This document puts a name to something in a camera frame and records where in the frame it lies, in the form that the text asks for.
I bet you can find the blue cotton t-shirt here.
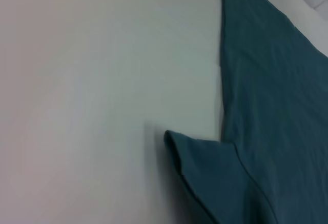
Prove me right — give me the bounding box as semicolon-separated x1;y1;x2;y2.
163;0;328;224

